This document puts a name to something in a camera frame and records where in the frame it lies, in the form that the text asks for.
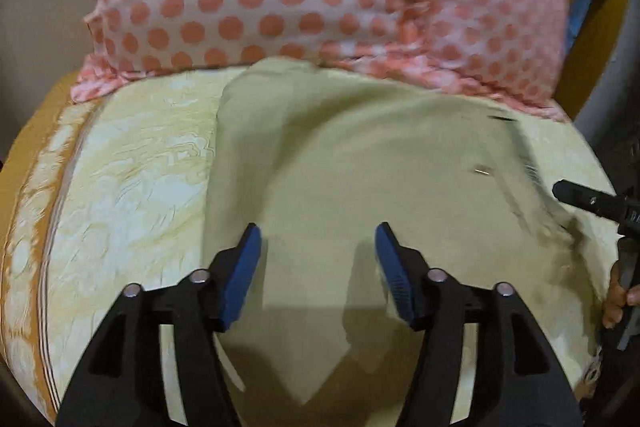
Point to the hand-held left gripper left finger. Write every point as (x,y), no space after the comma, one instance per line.
(243,271)

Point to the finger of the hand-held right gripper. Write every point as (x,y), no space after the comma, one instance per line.
(582,196)

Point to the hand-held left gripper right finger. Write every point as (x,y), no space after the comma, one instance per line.
(395,271)

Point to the olive green pants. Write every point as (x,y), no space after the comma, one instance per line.
(350,157)

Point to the person's right hand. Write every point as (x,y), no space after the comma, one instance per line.
(616,299)

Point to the yellow patterned bed sheet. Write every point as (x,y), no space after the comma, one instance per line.
(125,207)

